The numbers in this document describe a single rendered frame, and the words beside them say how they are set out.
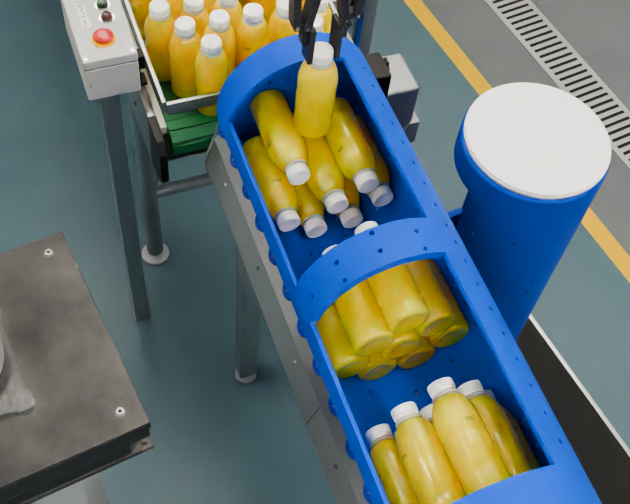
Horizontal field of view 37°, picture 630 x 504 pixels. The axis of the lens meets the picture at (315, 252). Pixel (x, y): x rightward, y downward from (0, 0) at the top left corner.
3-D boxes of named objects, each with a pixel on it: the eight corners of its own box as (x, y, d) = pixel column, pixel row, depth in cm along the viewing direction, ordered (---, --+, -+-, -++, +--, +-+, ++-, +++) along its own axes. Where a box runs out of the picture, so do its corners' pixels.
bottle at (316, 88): (315, 146, 161) (324, 78, 147) (284, 126, 162) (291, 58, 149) (338, 123, 164) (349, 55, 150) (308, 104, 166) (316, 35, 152)
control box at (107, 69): (89, 101, 177) (82, 62, 168) (65, 28, 187) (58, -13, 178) (141, 90, 179) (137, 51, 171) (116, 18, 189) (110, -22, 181)
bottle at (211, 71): (194, 117, 190) (192, 58, 176) (196, 92, 194) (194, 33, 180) (228, 118, 190) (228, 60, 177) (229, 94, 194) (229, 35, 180)
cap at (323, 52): (322, 70, 148) (324, 62, 147) (303, 58, 149) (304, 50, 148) (337, 57, 150) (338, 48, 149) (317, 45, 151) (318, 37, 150)
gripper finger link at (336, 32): (332, 13, 145) (336, 12, 145) (328, 46, 151) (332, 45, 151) (339, 27, 143) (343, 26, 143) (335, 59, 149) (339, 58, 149)
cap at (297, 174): (311, 162, 160) (314, 170, 159) (302, 177, 162) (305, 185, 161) (290, 162, 158) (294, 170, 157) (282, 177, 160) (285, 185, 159)
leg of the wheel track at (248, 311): (238, 387, 257) (242, 262, 204) (232, 368, 259) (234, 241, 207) (259, 380, 258) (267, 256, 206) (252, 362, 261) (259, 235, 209)
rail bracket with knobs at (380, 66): (345, 119, 193) (351, 84, 184) (333, 94, 196) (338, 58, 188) (390, 109, 195) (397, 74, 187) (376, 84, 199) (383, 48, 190)
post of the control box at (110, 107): (135, 321, 265) (95, 68, 182) (132, 309, 267) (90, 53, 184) (149, 317, 266) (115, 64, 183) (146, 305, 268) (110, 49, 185)
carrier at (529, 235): (487, 304, 260) (385, 308, 256) (590, 83, 186) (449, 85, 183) (508, 400, 244) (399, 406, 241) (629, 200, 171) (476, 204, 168)
